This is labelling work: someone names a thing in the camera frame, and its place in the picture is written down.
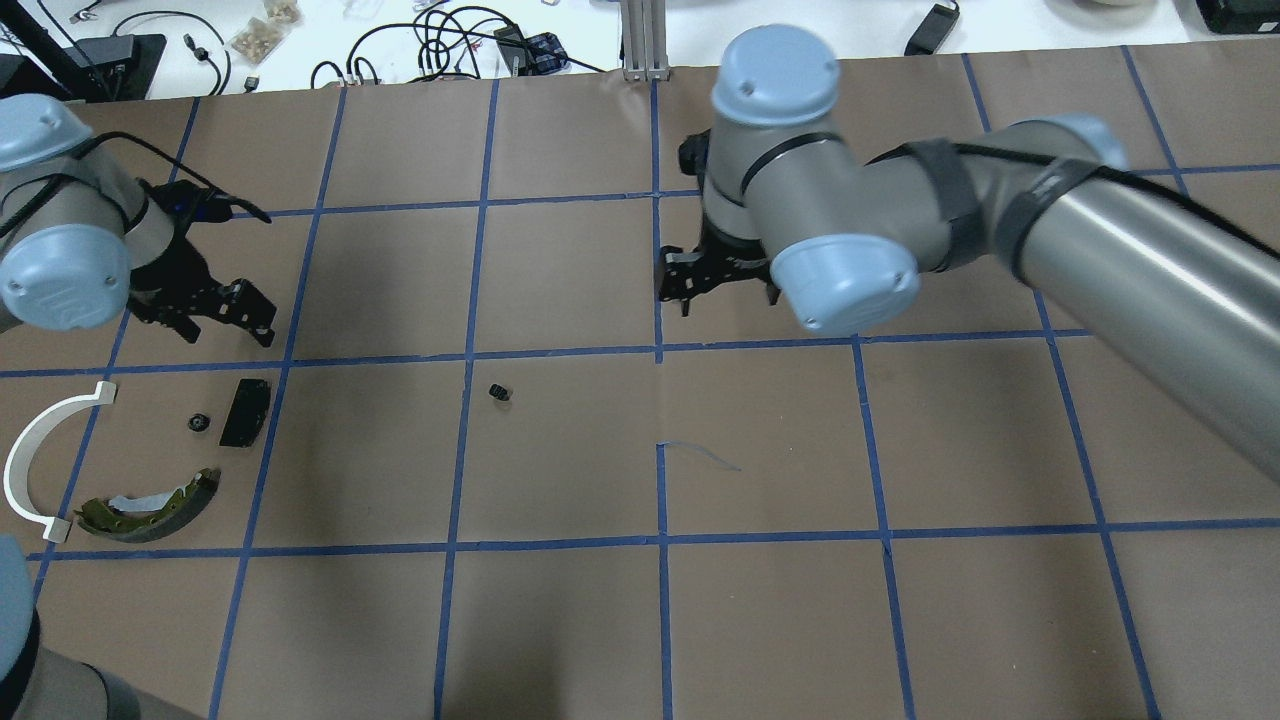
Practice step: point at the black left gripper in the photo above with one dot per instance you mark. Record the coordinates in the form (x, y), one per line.
(172, 270)

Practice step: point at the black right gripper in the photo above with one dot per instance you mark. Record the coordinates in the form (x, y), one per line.
(727, 250)

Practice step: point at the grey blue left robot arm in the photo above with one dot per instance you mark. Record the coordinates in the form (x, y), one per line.
(85, 241)

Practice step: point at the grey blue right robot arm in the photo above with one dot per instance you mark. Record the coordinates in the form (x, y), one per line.
(1185, 296)

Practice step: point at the black brake pad plate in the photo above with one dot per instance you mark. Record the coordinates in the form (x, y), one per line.
(247, 413)

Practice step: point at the olive brake shoe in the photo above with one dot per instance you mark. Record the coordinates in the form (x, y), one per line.
(138, 520)

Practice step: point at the black power adapter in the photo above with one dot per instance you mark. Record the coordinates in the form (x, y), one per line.
(933, 29)

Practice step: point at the aluminium frame post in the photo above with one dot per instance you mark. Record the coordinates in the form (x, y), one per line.
(644, 54)

